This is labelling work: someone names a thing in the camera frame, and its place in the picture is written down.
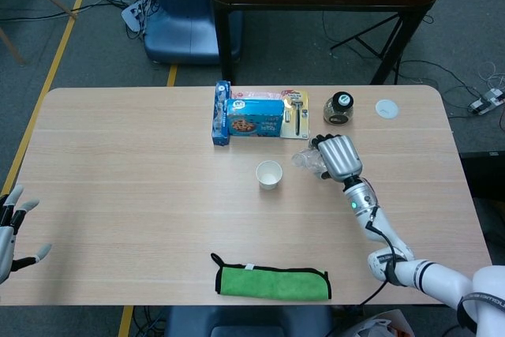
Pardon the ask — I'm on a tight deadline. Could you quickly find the blue chocolate cookie box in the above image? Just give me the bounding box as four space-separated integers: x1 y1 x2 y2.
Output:
226 99 286 139

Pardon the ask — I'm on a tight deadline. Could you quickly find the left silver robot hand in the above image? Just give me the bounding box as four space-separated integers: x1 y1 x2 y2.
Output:
0 185 53 285

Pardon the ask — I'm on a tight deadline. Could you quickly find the narrow blue biscuit box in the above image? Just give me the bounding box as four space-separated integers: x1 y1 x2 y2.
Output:
211 81 233 148

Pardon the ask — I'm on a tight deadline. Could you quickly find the blue machine pedestal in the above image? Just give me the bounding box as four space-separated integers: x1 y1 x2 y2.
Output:
142 0 242 66

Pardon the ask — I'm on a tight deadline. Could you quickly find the black equipment box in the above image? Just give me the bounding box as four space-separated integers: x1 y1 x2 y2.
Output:
460 150 505 200

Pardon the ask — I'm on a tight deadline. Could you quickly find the yellow razor blister pack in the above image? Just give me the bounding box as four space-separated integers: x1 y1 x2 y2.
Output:
280 90 312 140

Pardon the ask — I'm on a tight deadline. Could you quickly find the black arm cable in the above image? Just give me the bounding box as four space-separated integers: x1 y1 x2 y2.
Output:
357 216 399 309

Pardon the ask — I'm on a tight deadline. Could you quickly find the white power strip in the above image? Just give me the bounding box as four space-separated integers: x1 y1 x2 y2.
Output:
121 0 153 34

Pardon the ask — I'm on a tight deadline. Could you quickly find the white crumpled plastic bag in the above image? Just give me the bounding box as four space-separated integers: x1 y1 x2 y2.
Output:
339 309 411 337

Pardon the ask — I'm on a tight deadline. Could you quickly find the grey power strip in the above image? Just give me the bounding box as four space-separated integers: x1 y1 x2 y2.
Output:
468 88 505 115

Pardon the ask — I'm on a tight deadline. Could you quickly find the white paper cup green print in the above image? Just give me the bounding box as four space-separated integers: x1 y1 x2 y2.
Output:
255 159 284 191

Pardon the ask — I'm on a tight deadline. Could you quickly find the glass jar black lid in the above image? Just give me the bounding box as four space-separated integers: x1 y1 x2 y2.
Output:
322 91 354 125

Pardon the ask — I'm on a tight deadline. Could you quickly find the transparent plastic water bottle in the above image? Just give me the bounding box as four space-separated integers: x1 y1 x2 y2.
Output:
290 146 331 180

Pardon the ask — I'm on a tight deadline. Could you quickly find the pink snack package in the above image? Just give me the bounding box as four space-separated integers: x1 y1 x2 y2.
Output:
230 90 289 102

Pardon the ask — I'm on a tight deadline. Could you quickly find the green cloth black trim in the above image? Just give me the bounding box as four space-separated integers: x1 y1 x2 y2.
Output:
210 252 332 301

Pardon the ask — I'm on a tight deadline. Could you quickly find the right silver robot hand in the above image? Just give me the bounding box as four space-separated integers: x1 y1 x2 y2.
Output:
309 134 364 181

